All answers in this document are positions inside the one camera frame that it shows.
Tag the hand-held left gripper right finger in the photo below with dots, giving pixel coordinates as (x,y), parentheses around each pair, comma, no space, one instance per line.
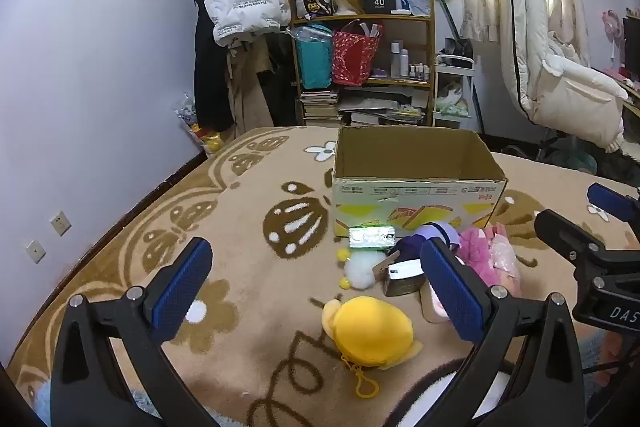
(452,292)

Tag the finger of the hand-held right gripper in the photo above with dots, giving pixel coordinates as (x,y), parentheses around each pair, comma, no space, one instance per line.
(560,232)
(607,202)

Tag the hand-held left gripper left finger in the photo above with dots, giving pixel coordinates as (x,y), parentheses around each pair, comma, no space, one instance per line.
(180,292)

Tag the pink swirl roll plush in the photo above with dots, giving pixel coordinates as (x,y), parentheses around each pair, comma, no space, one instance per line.
(431,304)

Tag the pink plush toy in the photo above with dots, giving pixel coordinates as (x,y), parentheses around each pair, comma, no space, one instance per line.
(487,252)

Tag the small black white box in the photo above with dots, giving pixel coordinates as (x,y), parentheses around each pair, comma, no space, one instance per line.
(400,279)

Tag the purple plush toy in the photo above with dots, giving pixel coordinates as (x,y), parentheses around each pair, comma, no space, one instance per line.
(407,249)

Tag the white fluffy plush toy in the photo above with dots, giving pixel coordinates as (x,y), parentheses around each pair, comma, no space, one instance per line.
(362,269)

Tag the silver green packet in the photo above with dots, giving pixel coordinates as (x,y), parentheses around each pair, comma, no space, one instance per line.
(372,238)

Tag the printed cardboard box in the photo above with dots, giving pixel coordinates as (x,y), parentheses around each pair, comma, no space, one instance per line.
(415,202)

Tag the teal cloth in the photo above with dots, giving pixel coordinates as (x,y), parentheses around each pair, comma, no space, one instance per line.
(575,159)

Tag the beige patterned blanket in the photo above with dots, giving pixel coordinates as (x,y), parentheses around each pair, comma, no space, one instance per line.
(250,297)

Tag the pile of small toys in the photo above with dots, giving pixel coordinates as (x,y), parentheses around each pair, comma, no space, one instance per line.
(202,132)

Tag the black monitor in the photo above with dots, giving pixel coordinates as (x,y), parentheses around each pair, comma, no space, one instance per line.
(631,42)

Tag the pale green plush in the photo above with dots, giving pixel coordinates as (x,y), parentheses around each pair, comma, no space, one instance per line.
(452,102)

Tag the pink desk fan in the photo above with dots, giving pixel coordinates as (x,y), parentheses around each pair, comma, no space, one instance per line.
(612,24)

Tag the white padded chair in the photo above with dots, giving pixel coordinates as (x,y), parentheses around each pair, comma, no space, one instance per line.
(530,32)

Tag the white trolley cart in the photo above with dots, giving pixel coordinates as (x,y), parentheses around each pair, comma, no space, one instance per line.
(452,67)

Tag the pile of books and papers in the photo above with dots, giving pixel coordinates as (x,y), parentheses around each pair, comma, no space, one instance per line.
(380,107)

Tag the beige coat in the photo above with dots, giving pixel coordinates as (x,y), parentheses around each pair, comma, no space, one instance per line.
(250,92)

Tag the black coat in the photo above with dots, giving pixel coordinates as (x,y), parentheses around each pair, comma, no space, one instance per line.
(210,77)

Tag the stack of old books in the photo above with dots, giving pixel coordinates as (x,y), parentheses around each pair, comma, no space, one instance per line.
(320,107)

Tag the wooden shelf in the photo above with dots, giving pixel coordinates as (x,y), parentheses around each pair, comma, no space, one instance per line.
(430,37)

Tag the row of cosmetic bottles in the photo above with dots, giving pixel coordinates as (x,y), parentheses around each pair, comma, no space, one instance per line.
(397,62)

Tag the red patterned bag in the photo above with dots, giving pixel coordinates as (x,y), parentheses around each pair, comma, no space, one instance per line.
(354,57)

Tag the teal bag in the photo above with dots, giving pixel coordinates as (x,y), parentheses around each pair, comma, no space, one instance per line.
(314,59)

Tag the white wall socket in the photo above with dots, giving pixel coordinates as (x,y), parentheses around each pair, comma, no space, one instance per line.
(36,252)
(60,223)

